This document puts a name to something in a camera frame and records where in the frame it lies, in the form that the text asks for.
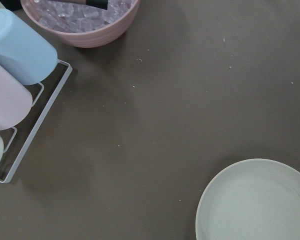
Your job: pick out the beige round plate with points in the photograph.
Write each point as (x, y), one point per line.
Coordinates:
(253, 199)

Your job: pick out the white cup rack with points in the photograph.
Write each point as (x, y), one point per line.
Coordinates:
(17, 139)

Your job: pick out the pink bowl with ice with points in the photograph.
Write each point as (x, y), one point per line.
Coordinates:
(90, 39)

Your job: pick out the steel muddler black tip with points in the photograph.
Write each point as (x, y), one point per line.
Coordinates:
(100, 4)

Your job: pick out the blue cup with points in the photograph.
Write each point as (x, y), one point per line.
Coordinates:
(24, 53)

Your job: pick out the pink cup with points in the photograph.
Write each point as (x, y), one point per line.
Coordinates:
(15, 100)

